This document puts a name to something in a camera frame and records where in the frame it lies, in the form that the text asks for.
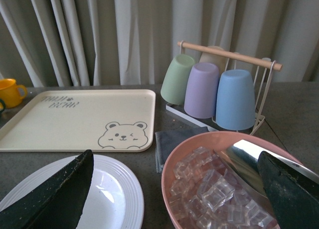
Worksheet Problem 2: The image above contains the cream bear tray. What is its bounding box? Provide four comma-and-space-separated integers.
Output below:
0, 89, 156, 152

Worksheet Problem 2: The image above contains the clear ice cubes pile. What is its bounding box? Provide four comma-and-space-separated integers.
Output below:
168, 146, 279, 229

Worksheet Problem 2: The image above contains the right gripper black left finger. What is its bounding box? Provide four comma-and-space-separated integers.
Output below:
0, 149, 94, 229

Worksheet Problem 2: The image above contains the grey curtain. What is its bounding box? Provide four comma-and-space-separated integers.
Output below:
0, 0, 319, 87

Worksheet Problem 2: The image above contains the white ridged plate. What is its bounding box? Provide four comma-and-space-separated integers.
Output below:
0, 154, 144, 229

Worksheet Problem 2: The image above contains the dark green enamel mug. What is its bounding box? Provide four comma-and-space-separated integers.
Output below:
0, 99, 6, 114

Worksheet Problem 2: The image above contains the metal ice scoop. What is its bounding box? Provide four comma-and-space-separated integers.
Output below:
216, 139, 319, 199

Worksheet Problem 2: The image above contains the grey folded cloth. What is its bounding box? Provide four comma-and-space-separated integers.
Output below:
155, 127, 208, 173

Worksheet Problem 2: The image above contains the pink bowl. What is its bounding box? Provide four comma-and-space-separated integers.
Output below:
161, 131, 301, 229

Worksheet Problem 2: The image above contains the white cup rack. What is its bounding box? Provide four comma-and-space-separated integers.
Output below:
177, 40, 283, 135

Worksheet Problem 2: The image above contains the blue plastic cup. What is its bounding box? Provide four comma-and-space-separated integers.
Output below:
215, 69, 255, 130

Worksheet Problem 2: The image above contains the yellow enamel mug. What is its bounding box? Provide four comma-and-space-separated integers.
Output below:
0, 79, 27, 109

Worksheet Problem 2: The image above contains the green plastic cup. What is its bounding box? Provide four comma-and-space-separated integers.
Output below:
160, 54, 195, 105

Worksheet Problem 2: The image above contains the beige plastic cup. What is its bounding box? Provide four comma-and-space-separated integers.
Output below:
199, 52, 227, 75

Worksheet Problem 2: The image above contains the purple plastic cup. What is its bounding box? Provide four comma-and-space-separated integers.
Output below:
184, 62, 219, 118

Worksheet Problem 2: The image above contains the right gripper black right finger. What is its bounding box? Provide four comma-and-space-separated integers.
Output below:
257, 151, 319, 229

